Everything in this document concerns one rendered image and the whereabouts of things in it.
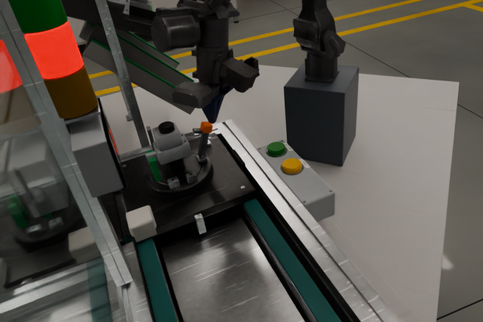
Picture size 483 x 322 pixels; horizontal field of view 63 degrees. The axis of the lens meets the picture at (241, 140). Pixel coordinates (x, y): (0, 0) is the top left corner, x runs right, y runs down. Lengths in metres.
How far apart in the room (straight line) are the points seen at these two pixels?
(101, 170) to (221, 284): 0.31
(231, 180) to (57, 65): 0.43
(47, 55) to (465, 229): 1.93
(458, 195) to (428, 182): 1.33
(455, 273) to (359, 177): 1.06
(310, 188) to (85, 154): 0.44
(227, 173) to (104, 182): 0.36
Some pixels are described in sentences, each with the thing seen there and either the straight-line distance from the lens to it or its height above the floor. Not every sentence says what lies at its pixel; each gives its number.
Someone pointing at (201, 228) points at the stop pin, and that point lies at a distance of 0.74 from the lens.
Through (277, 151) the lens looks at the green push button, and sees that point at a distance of 0.84.
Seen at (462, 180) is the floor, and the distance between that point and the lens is 2.39.
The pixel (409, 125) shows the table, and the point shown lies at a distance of 1.15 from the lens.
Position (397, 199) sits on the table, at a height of 0.86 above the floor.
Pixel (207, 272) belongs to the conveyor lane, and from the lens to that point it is 0.71.
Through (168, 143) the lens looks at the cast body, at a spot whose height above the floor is 1.07.
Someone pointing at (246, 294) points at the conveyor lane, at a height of 0.92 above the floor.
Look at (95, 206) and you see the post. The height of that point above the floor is 1.12.
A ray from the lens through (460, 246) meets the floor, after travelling 2.05.
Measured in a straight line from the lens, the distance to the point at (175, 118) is 1.26.
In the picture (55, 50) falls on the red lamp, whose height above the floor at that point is 1.34.
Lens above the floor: 1.47
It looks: 34 degrees down
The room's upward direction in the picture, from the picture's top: 8 degrees counter-clockwise
